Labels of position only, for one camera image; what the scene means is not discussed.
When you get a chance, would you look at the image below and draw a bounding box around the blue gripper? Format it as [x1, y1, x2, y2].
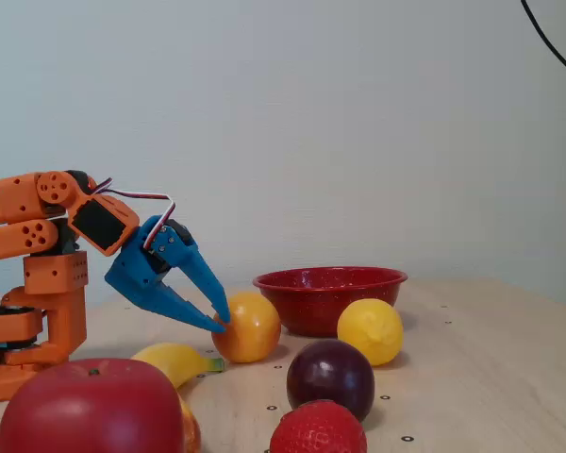
[104, 214, 232, 334]

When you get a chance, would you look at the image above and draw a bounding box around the yellow lemon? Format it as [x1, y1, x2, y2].
[336, 297, 405, 367]

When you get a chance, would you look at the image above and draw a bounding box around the red speckled bowl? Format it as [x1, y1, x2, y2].
[252, 266, 409, 338]

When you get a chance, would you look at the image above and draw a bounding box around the orange fruit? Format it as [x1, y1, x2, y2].
[210, 291, 282, 364]

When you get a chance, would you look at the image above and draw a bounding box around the yellow banana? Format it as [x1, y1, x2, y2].
[130, 342, 225, 390]

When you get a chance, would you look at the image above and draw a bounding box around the orange peach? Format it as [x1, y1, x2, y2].
[176, 394, 203, 453]

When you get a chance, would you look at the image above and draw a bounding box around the red apple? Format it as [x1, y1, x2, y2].
[0, 358, 186, 453]

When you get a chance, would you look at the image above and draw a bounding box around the dark purple plum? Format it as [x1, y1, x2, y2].
[286, 338, 375, 423]

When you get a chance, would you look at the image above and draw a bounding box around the red strawberry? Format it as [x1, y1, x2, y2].
[269, 399, 369, 453]

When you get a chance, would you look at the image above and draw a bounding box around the white red servo wire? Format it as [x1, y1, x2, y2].
[90, 177, 177, 249]

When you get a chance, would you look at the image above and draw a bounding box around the black cable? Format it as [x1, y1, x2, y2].
[520, 0, 566, 84]

